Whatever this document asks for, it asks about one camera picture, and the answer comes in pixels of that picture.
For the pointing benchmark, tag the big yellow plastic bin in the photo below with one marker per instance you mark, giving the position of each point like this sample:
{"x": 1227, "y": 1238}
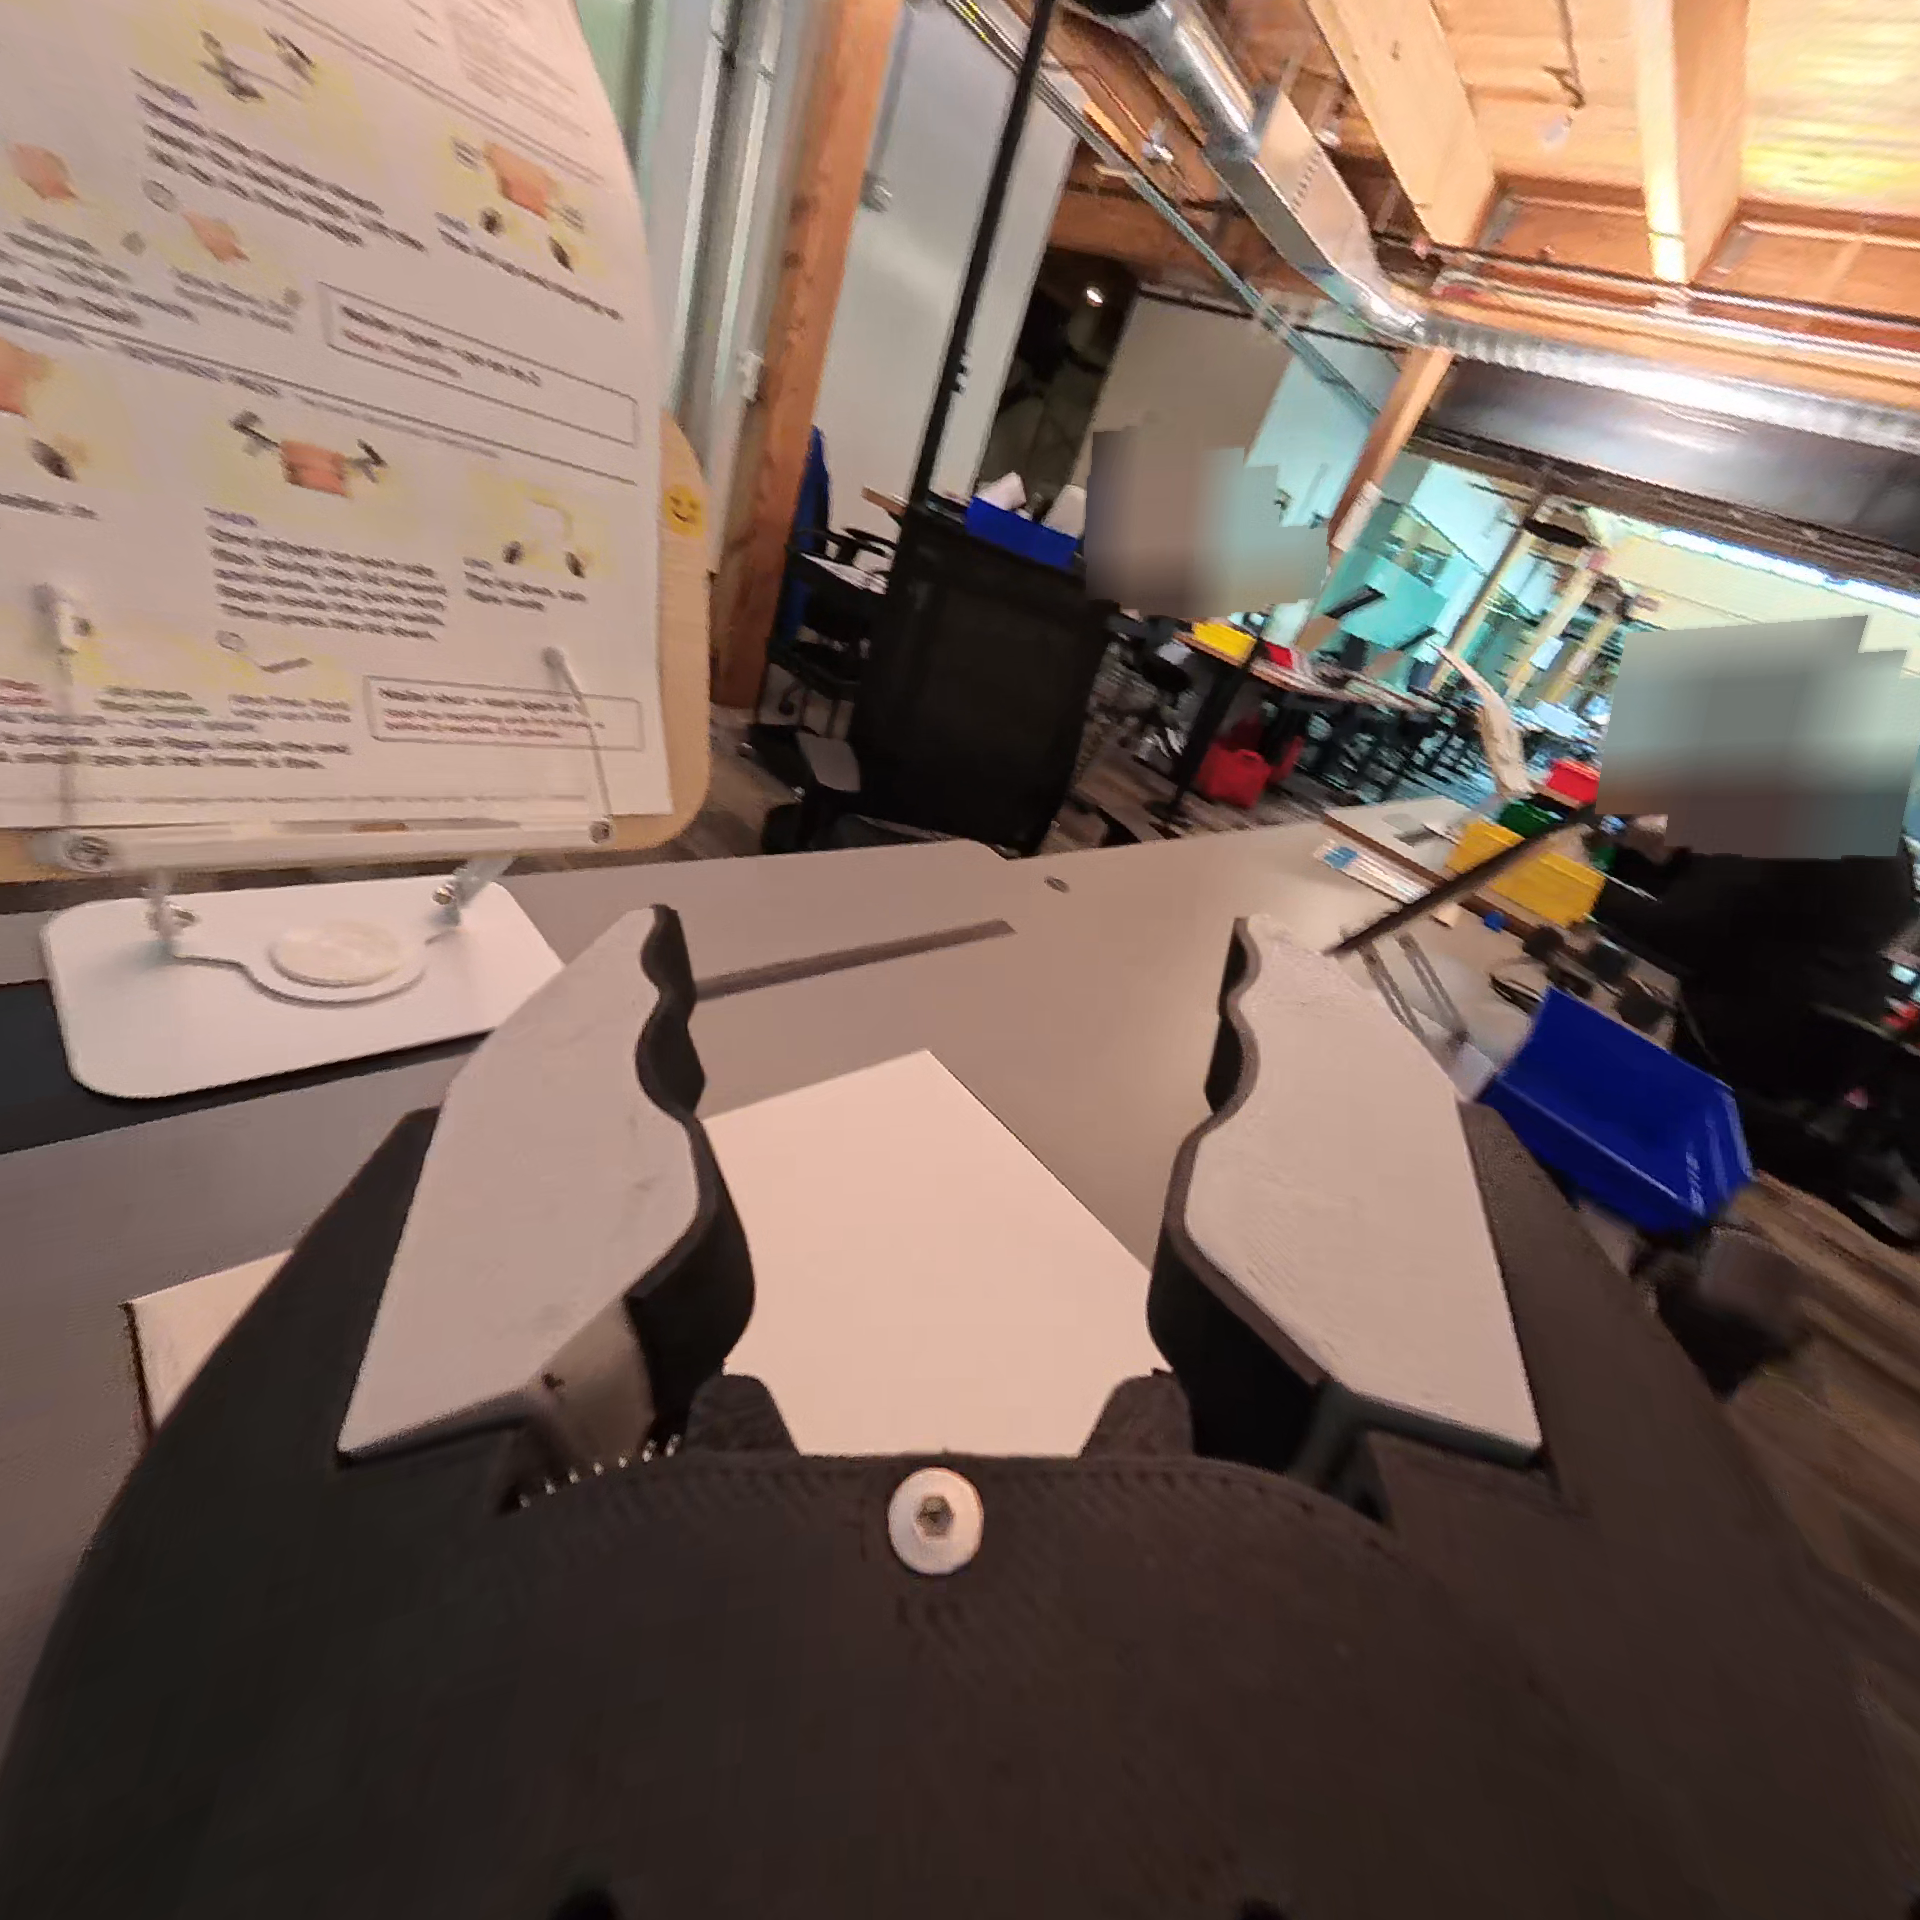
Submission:
{"x": 1560, "y": 885}

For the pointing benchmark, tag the white cardboard mailer box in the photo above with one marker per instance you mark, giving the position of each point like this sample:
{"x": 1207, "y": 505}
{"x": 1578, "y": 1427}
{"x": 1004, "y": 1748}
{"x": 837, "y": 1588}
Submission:
{"x": 930, "y": 1230}

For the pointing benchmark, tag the black floor lamp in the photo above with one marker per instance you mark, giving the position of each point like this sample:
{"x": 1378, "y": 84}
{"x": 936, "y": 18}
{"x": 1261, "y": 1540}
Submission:
{"x": 984, "y": 240}

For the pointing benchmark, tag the printed instruction sheet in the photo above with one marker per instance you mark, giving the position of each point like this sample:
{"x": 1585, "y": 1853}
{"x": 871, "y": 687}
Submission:
{"x": 330, "y": 375}

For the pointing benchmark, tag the green plastic bin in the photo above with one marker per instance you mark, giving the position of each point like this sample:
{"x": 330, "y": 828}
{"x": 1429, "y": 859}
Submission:
{"x": 1530, "y": 818}

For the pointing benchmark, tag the red plastic bin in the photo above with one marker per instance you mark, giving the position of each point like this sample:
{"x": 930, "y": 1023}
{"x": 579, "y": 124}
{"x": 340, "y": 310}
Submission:
{"x": 1575, "y": 780}

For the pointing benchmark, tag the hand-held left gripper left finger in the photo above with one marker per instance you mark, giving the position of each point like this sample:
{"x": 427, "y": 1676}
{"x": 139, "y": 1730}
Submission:
{"x": 540, "y": 1201}

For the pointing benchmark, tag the small blue plastic bin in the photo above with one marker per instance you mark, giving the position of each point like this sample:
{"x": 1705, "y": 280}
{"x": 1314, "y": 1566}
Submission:
{"x": 1021, "y": 532}

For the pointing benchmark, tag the red bag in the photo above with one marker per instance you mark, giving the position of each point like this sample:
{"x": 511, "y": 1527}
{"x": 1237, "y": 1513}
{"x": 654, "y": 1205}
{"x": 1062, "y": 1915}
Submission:
{"x": 1233, "y": 776}

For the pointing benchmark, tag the black document stand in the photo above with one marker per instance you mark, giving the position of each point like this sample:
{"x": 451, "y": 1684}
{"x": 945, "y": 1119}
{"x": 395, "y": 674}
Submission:
{"x": 1441, "y": 900}

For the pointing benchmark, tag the small yellow plastic bin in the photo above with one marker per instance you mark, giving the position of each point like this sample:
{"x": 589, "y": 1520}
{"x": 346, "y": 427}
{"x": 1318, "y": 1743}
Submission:
{"x": 1225, "y": 640}

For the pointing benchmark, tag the big blue plastic bin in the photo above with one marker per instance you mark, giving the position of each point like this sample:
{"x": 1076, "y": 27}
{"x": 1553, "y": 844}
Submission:
{"x": 1621, "y": 1125}

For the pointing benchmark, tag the black mesh chair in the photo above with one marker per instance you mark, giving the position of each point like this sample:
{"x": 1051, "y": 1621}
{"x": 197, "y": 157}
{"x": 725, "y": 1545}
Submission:
{"x": 975, "y": 690}

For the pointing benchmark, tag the silver ventilation duct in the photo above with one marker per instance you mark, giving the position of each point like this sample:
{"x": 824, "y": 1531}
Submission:
{"x": 1290, "y": 164}

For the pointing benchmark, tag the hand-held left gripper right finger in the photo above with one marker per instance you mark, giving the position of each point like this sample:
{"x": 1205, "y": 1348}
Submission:
{"x": 1334, "y": 1215}

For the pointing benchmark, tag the yellow smiley sticker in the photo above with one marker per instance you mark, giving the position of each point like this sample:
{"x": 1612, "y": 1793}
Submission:
{"x": 684, "y": 511}

